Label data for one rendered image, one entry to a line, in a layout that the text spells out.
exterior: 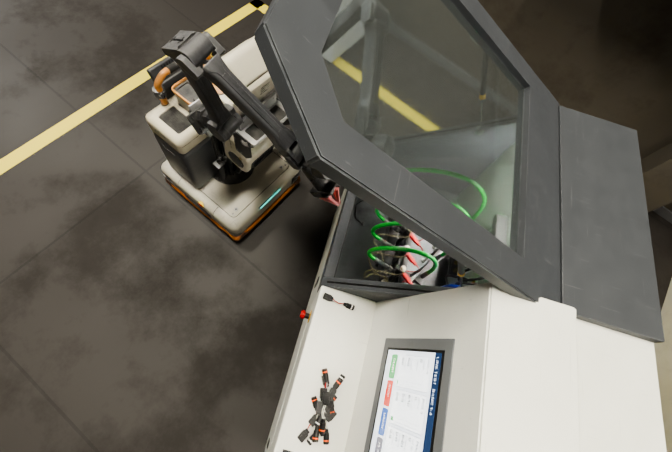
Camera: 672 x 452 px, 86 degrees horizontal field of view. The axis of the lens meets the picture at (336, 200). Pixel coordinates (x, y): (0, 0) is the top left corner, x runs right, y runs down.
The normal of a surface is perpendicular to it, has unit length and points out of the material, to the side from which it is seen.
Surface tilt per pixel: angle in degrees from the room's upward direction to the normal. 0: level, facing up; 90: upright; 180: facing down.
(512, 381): 0
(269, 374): 0
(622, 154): 0
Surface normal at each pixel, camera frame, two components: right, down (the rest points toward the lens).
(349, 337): 0.15, -0.41
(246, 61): 0.63, 0.11
